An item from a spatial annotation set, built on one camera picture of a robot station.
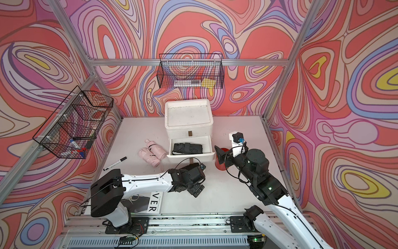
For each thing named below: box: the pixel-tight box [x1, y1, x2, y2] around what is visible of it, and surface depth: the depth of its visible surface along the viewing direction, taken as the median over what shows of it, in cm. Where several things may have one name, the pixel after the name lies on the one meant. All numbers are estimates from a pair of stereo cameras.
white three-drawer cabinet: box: [164, 98, 216, 159], surface depth 90 cm
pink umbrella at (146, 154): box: [137, 147, 161, 168], surface depth 97 cm
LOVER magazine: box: [129, 191, 164, 215], surface depth 78 cm
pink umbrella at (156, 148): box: [145, 139, 167, 161], surface depth 100 cm
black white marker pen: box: [103, 156, 127, 171], surface depth 97 cm
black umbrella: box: [172, 142, 204, 155], surface depth 90 cm
